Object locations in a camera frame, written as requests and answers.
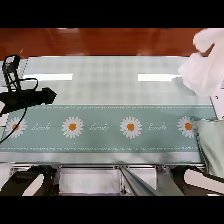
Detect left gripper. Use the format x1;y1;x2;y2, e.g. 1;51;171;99
0;87;58;114

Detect white garment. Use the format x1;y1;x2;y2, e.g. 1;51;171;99
177;28;224;98

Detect pale green garment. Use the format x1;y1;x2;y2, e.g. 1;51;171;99
194;118;224;177

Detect black cable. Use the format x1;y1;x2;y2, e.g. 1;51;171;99
0;77;40;145

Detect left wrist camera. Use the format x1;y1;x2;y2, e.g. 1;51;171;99
1;54;22;92

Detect silver frame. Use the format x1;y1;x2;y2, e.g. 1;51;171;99
0;161;224;197

